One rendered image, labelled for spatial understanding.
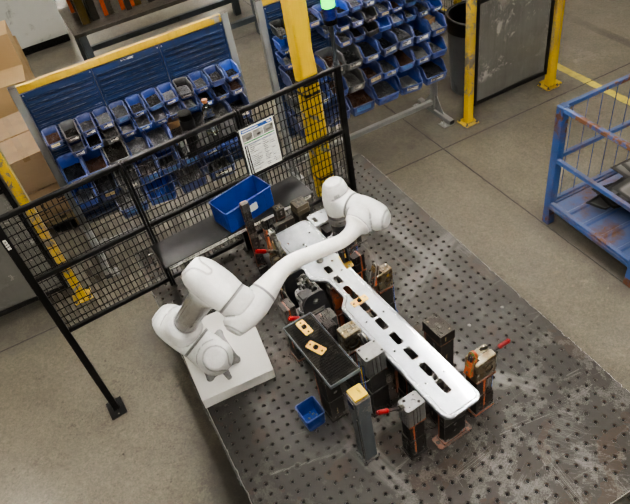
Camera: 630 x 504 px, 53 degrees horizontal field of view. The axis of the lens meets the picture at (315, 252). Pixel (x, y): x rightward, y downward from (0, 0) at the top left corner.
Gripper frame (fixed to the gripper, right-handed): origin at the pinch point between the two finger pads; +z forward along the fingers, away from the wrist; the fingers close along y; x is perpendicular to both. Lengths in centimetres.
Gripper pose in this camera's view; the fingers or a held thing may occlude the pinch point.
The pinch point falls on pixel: (345, 254)
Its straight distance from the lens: 267.9
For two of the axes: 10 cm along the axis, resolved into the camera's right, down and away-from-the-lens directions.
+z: 1.4, 6.7, 7.2
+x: -4.1, -6.3, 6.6
